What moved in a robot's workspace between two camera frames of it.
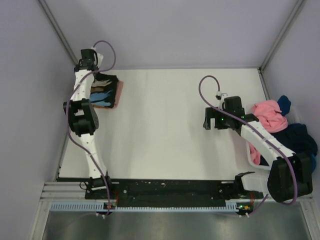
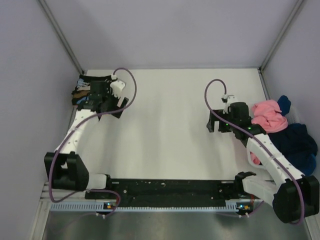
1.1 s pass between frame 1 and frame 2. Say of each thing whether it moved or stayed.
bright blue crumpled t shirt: stayed
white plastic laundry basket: stayed
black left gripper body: moved
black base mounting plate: stayed
